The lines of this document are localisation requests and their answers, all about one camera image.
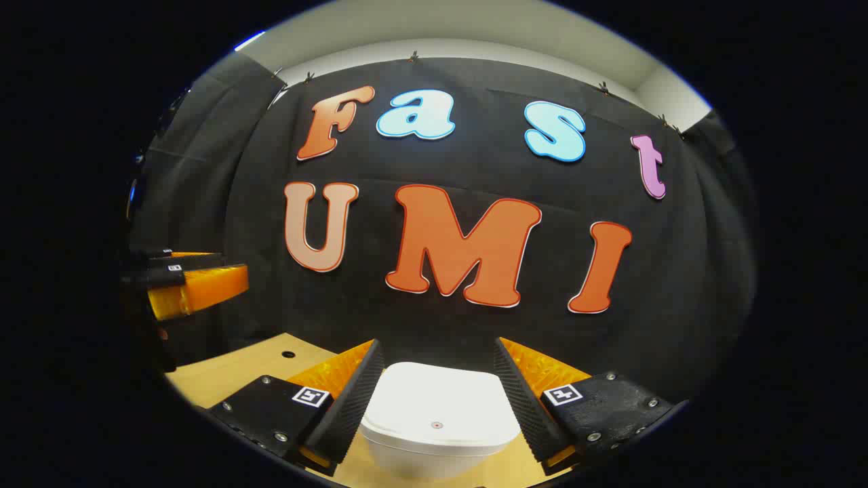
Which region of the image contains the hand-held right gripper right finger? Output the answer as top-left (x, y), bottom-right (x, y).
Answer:
top-left (492, 336), bottom-right (681, 477)

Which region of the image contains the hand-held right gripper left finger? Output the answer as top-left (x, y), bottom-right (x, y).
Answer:
top-left (207, 338), bottom-right (387, 479)

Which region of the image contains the white desktop garbage bin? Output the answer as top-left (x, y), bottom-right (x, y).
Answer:
top-left (358, 361), bottom-right (524, 482)

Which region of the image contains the wooden desktop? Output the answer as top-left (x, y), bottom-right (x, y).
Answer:
top-left (165, 331), bottom-right (578, 488)

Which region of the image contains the black backdrop cloth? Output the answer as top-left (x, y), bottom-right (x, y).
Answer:
top-left (125, 51), bottom-right (759, 407)

